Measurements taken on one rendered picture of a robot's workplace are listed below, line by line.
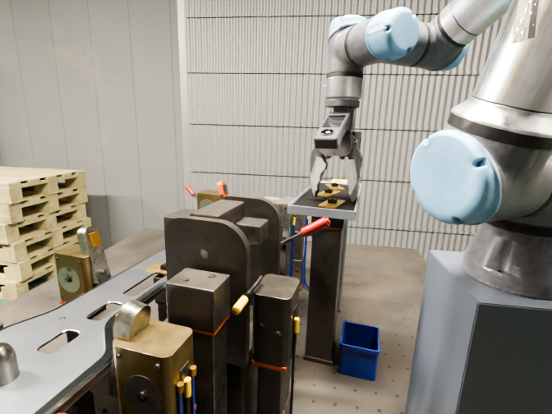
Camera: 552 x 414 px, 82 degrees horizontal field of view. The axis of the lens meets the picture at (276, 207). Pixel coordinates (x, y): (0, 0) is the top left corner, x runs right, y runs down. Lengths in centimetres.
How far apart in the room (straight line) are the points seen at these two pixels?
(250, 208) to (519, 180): 40
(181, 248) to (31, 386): 24
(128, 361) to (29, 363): 18
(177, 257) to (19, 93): 390
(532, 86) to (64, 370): 64
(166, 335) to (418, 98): 288
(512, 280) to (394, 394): 48
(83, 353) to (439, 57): 76
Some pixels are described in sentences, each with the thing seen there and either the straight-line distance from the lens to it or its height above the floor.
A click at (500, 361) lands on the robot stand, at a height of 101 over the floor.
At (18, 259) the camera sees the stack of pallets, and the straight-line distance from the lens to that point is 308.
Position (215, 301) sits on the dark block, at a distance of 43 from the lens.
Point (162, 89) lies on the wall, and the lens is 340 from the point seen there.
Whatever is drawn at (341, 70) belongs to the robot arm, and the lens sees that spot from 69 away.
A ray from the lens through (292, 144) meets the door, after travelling 299.
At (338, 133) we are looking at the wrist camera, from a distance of 62.
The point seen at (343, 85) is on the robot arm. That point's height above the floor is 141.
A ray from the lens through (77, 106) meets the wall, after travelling 388.
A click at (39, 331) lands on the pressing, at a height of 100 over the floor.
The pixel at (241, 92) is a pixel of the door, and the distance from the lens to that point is 308.
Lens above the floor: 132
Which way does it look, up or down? 14 degrees down
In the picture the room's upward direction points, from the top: 2 degrees clockwise
